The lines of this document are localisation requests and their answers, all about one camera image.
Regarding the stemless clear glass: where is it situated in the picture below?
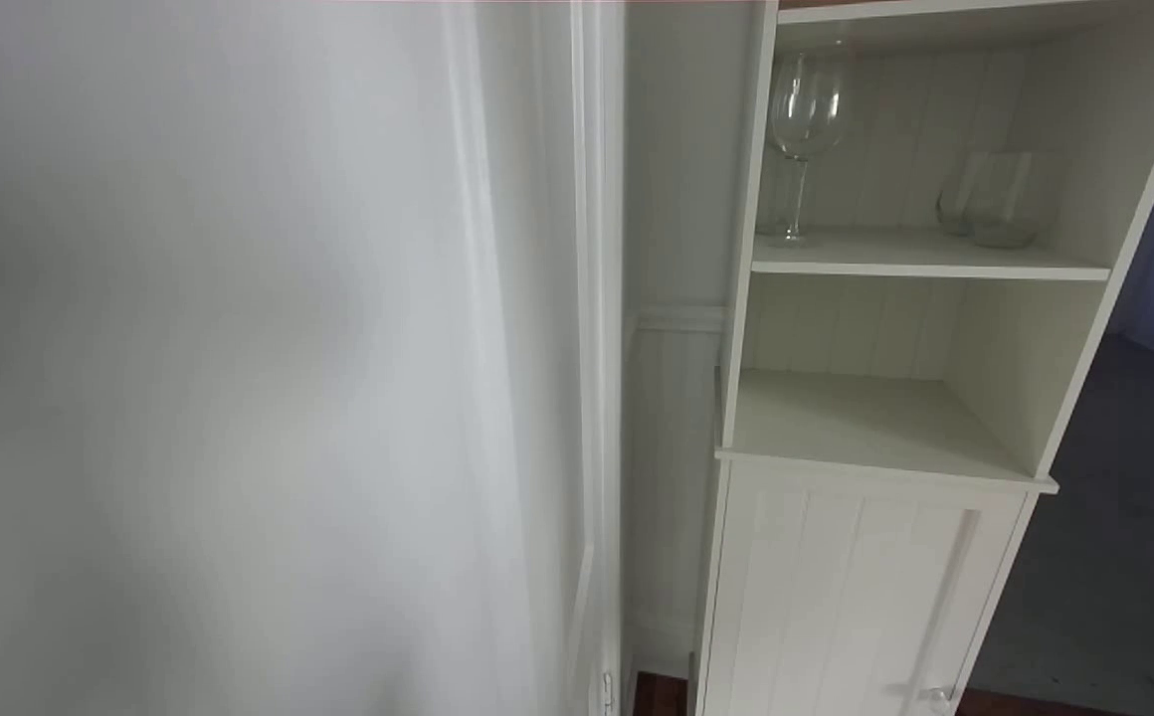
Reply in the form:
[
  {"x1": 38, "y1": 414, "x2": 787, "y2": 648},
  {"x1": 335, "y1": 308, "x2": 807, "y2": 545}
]
[{"x1": 934, "y1": 151, "x2": 1035, "y2": 251}]

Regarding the clear wine glass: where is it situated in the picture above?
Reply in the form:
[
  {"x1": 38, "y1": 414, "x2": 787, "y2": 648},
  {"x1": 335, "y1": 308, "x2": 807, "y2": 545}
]
[{"x1": 767, "y1": 53, "x2": 847, "y2": 241}]

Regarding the white shelf cabinet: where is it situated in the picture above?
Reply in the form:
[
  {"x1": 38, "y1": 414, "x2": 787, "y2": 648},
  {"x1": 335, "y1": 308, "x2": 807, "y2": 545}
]
[{"x1": 686, "y1": 0, "x2": 1154, "y2": 716}]

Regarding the white door handle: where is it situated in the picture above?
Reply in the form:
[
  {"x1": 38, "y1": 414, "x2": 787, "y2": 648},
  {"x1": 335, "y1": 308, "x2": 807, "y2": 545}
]
[{"x1": 903, "y1": 509, "x2": 977, "y2": 716}]

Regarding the white cabinet door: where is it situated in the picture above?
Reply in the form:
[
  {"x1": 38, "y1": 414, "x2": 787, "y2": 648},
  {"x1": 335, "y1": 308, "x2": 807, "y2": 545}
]
[{"x1": 697, "y1": 465, "x2": 1035, "y2": 716}]

